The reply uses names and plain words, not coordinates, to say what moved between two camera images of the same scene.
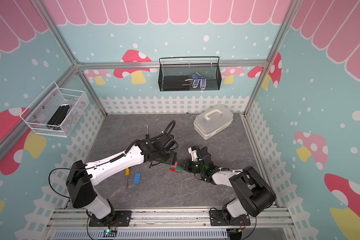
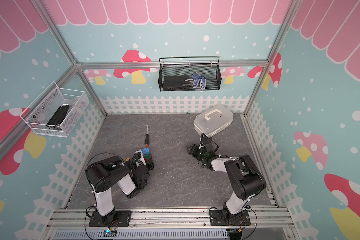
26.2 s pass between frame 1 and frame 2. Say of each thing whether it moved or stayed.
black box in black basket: stayed
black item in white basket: stayed
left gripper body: moved
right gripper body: moved
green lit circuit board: stayed
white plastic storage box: stayed
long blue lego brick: moved
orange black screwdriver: stayed
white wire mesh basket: stayed
